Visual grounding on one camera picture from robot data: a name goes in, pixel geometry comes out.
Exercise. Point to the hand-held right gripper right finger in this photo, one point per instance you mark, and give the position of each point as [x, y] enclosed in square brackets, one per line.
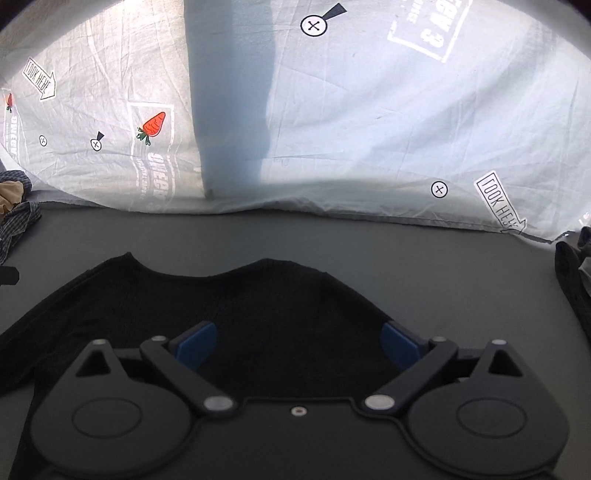
[399, 344]

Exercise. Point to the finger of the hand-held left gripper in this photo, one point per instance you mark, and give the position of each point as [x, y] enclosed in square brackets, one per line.
[8, 275]

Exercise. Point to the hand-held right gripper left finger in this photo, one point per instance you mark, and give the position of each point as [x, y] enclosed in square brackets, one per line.
[196, 346]

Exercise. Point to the black knit sweater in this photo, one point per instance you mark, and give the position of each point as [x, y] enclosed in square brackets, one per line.
[277, 314]

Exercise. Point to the plaid shirt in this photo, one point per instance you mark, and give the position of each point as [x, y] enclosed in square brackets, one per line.
[18, 221]

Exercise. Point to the beige garment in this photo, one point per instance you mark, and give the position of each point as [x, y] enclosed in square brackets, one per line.
[9, 196]

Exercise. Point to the folded dark grey garment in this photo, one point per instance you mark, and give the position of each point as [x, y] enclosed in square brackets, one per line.
[570, 281]

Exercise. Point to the printed white sheet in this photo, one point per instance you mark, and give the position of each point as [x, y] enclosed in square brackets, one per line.
[369, 115]

